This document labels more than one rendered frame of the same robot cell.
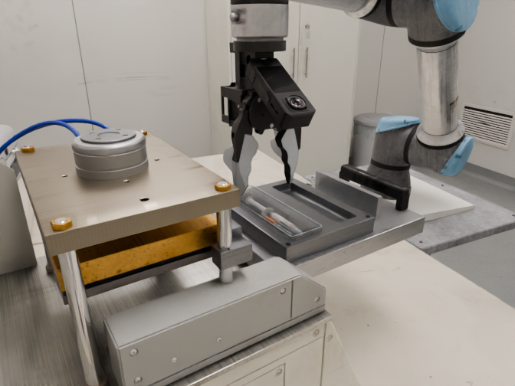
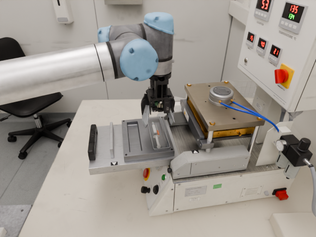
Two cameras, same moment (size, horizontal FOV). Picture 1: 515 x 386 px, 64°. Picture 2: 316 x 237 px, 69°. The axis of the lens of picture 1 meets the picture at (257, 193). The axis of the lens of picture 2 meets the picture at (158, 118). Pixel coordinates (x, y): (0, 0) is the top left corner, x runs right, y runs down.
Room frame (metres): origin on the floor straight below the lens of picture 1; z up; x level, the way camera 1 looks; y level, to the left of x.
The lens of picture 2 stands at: (1.15, 0.24, 1.51)
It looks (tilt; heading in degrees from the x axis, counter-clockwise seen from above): 35 degrees down; 204
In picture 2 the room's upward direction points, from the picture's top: straight up
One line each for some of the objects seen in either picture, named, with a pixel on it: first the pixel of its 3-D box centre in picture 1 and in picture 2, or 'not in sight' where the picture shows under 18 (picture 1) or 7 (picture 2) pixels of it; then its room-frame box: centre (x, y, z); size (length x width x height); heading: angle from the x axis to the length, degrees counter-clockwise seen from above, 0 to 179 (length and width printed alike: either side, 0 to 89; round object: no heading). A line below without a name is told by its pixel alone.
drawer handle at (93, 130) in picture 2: (372, 184); (92, 140); (0.69, -0.21, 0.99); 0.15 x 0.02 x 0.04; 33
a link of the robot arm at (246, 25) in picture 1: (257, 24); (160, 64); (0.58, 0.00, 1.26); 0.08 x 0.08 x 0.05
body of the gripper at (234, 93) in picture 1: (257, 86); (159, 91); (0.59, 0.00, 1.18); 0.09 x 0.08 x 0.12; 33
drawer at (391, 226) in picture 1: (313, 212); (132, 140); (0.61, -0.09, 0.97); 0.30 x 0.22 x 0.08; 123
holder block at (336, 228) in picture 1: (290, 213); (146, 136); (0.59, -0.05, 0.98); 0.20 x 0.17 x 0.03; 33
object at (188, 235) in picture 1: (117, 199); (218, 112); (0.45, 0.17, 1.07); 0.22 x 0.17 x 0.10; 33
